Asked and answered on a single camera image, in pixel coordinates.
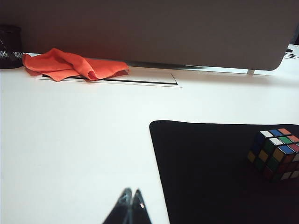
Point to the wide grey desk divider panel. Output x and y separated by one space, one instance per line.
151 30

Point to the black white checkerboard sheet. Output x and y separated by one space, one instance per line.
293 54

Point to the multicolour Rubik's cube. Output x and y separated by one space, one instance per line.
275 156

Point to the black mouse pad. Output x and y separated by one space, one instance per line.
210 175

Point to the black mesh pen holder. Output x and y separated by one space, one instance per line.
10 46

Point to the orange cloth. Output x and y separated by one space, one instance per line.
70 64

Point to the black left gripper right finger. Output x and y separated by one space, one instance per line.
140 207

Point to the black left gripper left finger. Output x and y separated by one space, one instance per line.
120 207

